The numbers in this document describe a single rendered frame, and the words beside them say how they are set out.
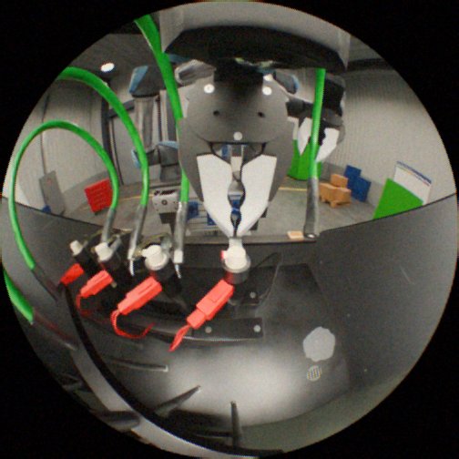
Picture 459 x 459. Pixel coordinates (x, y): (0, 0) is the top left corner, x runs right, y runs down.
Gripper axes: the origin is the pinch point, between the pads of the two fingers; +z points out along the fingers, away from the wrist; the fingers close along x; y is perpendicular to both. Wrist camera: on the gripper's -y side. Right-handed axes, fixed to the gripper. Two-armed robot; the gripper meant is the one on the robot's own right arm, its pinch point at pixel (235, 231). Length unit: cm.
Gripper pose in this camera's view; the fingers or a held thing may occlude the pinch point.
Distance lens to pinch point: 14.0
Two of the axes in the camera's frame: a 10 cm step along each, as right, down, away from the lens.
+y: -0.2, -5.8, 8.2
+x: -10.0, 0.1, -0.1
